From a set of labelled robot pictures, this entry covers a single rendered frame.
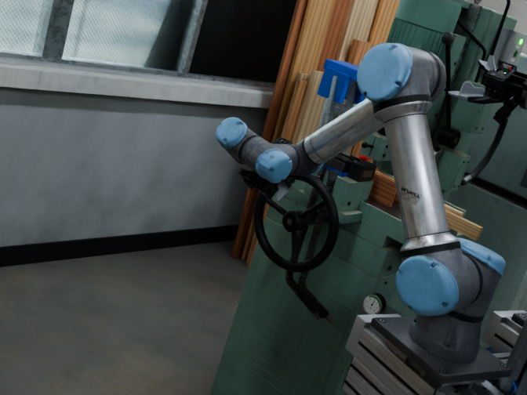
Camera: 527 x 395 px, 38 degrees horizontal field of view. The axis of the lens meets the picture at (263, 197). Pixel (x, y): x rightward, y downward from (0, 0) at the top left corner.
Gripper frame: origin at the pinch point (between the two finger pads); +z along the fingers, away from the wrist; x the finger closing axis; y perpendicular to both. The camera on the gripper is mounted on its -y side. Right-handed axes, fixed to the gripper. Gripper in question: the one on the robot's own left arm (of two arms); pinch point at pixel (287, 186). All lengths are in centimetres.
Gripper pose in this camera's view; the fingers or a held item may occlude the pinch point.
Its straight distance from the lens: 206.9
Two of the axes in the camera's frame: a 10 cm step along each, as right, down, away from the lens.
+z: 3.9, 4.2, 8.2
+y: -5.5, 8.2, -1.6
